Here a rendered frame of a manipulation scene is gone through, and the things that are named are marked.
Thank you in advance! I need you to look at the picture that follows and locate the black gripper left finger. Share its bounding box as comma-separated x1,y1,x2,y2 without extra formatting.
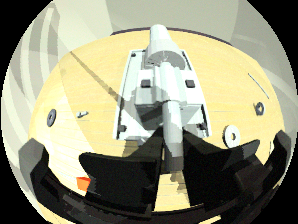
78,127,164,210

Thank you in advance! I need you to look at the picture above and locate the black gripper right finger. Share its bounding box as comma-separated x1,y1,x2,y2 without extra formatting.
182,128,261,206

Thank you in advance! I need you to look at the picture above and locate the light grey metal shaft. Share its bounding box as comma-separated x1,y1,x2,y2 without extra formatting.
162,100,185,172

